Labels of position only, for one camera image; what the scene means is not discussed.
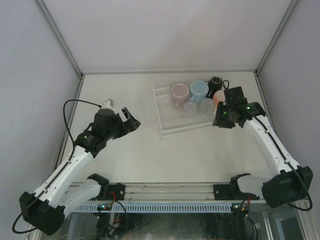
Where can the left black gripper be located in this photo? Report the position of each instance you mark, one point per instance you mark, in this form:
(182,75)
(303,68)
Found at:
(122,124)

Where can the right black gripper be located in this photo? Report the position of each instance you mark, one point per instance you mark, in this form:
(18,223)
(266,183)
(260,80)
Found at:
(222,122)

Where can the pink ceramic mug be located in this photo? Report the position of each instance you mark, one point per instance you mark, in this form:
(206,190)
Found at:
(218,97)

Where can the clear glass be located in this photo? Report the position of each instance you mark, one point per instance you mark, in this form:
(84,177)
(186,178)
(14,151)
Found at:
(206,106)
(190,109)

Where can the black mug cream inside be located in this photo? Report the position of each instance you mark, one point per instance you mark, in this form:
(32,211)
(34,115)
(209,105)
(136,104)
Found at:
(215,84)

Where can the clear acrylic dish rack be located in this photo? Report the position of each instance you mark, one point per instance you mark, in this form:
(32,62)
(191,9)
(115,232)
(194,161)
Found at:
(173,120)

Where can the light blue mug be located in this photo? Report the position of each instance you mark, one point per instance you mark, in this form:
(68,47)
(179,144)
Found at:
(198,90)

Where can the lilac ceramic mug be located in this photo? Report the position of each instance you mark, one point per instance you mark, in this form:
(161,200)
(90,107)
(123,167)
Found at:
(179,95)

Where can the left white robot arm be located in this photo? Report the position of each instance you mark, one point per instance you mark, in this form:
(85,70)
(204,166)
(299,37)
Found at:
(47,207)

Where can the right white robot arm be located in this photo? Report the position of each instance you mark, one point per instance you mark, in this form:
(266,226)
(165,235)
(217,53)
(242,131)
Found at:
(289,181)

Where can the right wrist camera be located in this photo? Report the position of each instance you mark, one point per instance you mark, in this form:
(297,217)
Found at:
(235,96)

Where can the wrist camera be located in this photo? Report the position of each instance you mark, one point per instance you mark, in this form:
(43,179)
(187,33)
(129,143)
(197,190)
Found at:
(109,105)
(235,96)

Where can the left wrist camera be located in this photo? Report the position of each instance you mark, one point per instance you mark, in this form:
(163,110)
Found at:
(109,105)

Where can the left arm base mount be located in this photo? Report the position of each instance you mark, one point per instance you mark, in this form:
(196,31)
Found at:
(110,191)

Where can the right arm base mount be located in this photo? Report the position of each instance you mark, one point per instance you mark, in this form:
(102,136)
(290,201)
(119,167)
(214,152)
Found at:
(231,190)

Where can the aluminium front rail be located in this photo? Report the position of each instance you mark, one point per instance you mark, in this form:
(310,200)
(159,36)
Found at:
(191,192)

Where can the blue slotted cable duct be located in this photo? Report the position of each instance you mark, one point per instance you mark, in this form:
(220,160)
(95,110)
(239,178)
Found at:
(159,208)

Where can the left aluminium frame post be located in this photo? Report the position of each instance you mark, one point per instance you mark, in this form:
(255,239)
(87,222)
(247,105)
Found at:
(44,10)

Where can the aluminium frame post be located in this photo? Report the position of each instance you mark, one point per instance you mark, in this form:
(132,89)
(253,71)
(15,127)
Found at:
(44,10)
(277,34)

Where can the right aluminium frame post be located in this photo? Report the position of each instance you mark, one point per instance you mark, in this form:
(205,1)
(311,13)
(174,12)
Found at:
(277,34)

